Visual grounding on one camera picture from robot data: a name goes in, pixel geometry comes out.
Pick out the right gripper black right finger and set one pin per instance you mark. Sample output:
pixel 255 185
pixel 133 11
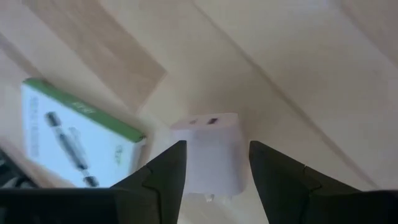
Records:
pixel 280 186

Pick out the white flat product box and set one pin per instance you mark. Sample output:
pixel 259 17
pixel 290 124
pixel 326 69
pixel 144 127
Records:
pixel 84 133

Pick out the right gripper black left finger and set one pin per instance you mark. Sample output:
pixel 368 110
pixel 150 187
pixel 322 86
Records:
pixel 161 186

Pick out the pale pink wall charger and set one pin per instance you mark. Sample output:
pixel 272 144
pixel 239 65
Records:
pixel 214 155

